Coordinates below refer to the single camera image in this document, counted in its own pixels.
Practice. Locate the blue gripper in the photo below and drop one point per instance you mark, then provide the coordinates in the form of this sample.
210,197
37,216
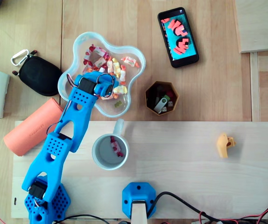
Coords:
110,87

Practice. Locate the black smartphone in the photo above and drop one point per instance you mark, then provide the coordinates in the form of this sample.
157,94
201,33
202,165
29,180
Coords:
178,37

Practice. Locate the yellow printed plastic part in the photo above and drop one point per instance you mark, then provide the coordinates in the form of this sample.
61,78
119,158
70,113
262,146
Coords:
222,144

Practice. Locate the yellow wrapped candy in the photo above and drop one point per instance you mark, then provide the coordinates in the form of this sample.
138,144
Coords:
116,67
121,89

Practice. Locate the silver carabiner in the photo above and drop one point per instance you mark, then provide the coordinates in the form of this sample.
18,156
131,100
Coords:
12,58

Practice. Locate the blue printed post base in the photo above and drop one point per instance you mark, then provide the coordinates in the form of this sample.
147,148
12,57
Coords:
138,191

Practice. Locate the small red plastic item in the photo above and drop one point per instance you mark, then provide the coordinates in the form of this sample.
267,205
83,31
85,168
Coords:
170,94

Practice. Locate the black usb stick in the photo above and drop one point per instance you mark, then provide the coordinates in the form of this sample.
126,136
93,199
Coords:
159,92

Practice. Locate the orange white wrapped candy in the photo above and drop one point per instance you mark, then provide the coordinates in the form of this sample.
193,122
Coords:
114,97
130,61
122,75
110,66

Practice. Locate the blue 3D-printed robot arm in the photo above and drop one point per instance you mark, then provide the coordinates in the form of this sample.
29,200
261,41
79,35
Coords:
78,112

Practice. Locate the green yellow gummy bear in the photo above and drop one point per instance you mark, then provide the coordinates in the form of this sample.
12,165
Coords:
117,104

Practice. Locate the wooden post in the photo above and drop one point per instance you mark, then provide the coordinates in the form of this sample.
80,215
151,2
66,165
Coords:
138,214

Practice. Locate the white ceramic mug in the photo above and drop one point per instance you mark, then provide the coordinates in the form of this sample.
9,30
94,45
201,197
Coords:
103,151

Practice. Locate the black zip pouch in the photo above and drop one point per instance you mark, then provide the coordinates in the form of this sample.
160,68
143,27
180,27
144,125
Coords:
39,77

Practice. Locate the silver usb stick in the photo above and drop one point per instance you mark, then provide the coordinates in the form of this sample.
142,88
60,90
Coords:
160,105

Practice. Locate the flower-shaped plastic candy tub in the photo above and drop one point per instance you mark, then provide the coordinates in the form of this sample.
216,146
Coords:
134,52

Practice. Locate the light wooden base board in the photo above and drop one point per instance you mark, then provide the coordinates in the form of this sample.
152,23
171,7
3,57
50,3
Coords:
183,168

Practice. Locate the orange cylindrical speaker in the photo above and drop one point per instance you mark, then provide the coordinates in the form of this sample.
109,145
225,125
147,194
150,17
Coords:
31,130

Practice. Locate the light wooden panel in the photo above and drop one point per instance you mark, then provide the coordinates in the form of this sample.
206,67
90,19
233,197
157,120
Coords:
257,23

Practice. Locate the hexagonal brown container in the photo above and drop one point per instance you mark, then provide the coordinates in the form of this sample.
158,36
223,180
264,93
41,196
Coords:
150,98

